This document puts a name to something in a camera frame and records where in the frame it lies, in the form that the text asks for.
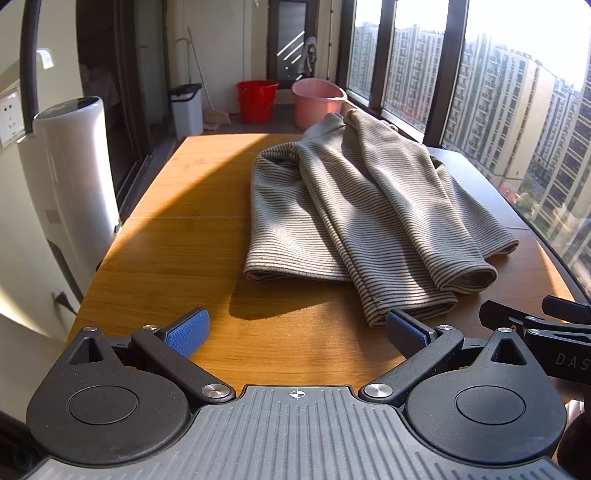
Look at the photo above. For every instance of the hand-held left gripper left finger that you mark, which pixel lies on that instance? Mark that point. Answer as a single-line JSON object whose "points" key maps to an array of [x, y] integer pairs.
{"points": [[189, 331]]}

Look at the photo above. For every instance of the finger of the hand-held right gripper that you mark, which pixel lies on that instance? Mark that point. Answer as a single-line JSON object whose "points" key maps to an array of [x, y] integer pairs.
{"points": [[568, 307], [498, 314]]}

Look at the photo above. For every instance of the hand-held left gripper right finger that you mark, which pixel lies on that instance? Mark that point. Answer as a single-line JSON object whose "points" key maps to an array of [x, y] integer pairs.
{"points": [[406, 334]]}

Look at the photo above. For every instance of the grey striped garment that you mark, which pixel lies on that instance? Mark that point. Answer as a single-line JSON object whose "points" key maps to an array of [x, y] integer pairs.
{"points": [[369, 207]]}

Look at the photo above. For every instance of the person's right forearm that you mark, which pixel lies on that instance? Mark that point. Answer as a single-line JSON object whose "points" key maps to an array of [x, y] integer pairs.
{"points": [[577, 443]]}

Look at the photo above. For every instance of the black power plug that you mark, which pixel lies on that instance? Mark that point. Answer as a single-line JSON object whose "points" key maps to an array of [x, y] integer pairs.
{"points": [[64, 302]]}

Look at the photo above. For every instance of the white tower appliance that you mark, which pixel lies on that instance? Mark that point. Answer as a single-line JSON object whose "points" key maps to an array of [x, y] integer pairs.
{"points": [[69, 175]]}

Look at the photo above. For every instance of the apartment buildings outside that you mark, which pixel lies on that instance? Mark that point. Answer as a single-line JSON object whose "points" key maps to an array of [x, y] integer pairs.
{"points": [[508, 106]]}

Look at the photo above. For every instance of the white bin with dark lid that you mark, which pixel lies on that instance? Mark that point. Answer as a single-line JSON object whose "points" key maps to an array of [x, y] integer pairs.
{"points": [[187, 113]]}

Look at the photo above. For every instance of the red plastic bucket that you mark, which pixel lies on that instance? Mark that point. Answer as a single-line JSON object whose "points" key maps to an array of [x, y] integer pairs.
{"points": [[256, 101]]}

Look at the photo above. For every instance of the pink plastic tub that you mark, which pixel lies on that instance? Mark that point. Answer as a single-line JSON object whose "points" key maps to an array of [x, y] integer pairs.
{"points": [[316, 108]]}

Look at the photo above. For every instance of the grey hanging cloth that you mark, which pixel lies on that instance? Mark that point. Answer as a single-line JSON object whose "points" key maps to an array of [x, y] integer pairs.
{"points": [[310, 55]]}

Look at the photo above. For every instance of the dark framed glass door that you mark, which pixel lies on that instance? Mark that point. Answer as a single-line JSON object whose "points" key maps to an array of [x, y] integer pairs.
{"points": [[288, 41]]}

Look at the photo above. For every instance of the dark sliding door frame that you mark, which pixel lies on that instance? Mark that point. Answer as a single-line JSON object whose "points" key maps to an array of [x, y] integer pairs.
{"points": [[134, 92]]}

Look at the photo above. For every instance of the white wall socket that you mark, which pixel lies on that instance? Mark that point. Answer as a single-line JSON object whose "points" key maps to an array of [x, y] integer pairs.
{"points": [[10, 117]]}

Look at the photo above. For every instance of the black window frame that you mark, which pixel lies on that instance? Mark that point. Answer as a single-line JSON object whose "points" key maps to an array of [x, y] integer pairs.
{"points": [[376, 55]]}

